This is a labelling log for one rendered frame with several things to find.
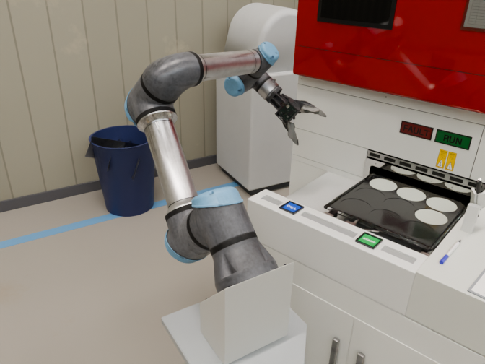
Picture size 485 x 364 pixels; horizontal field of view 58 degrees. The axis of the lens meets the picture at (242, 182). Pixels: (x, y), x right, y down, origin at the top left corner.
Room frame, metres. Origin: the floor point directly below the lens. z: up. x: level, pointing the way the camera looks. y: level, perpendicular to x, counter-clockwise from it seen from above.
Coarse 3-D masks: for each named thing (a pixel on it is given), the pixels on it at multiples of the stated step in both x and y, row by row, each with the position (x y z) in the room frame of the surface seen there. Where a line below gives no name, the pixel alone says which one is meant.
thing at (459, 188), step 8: (368, 160) 1.61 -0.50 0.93; (376, 160) 1.59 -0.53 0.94; (368, 168) 1.61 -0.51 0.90; (384, 168) 1.57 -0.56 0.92; (392, 168) 1.55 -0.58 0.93; (400, 168) 1.53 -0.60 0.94; (408, 176) 1.50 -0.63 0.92; (416, 176) 1.48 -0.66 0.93; (424, 176) 1.47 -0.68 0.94; (432, 176) 1.46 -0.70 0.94; (432, 184) 1.44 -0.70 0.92; (440, 184) 1.43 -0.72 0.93; (448, 184) 1.41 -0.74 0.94; (456, 184) 1.40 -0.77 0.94; (464, 192) 1.37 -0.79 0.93
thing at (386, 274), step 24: (264, 192) 1.27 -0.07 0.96; (264, 216) 1.18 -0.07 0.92; (288, 216) 1.12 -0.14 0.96; (312, 216) 1.13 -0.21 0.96; (264, 240) 1.17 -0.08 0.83; (288, 240) 1.11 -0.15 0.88; (312, 240) 1.06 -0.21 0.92; (336, 240) 1.01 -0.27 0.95; (384, 240) 1.01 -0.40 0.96; (312, 264) 1.06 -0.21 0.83; (336, 264) 1.00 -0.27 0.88; (360, 264) 0.96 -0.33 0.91; (384, 264) 0.92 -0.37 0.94; (408, 264) 0.90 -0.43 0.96; (360, 288) 0.95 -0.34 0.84; (384, 288) 0.91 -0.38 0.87; (408, 288) 0.87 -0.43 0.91
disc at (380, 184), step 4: (372, 180) 1.50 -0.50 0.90; (376, 180) 1.50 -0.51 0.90; (380, 180) 1.51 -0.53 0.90; (384, 180) 1.51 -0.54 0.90; (372, 184) 1.47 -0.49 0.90; (376, 184) 1.47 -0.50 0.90; (380, 184) 1.47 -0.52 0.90; (384, 184) 1.47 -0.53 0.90; (388, 184) 1.47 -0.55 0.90; (392, 184) 1.47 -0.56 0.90; (376, 188) 1.43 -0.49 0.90; (380, 188) 1.43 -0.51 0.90; (384, 188) 1.43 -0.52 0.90; (388, 188) 1.43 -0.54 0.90; (392, 188) 1.44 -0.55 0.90
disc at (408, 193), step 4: (400, 188) 1.44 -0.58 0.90; (404, 188) 1.44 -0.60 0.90; (408, 188) 1.44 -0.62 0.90; (412, 188) 1.44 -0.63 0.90; (400, 192) 1.41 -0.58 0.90; (404, 192) 1.41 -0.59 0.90; (408, 192) 1.41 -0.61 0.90; (412, 192) 1.41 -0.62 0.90; (416, 192) 1.41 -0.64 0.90; (420, 192) 1.41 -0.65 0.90; (404, 196) 1.38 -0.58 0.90; (408, 196) 1.38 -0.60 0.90; (412, 196) 1.38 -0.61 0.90; (416, 196) 1.38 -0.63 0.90; (420, 196) 1.38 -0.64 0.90; (424, 196) 1.38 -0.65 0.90; (412, 200) 1.35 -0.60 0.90; (416, 200) 1.35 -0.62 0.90; (420, 200) 1.35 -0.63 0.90
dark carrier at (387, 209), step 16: (352, 192) 1.40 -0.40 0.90; (368, 192) 1.40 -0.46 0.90; (384, 192) 1.40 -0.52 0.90; (336, 208) 1.28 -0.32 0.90; (352, 208) 1.29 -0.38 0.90; (368, 208) 1.29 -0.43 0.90; (384, 208) 1.29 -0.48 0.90; (400, 208) 1.29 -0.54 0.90; (416, 208) 1.30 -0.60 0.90; (432, 208) 1.30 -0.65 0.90; (384, 224) 1.19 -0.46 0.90; (400, 224) 1.19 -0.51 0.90; (416, 224) 1.19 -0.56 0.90; (448, 224) 1.20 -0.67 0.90; (416, 240) 1.10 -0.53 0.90; (432, 240) 1.10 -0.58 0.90
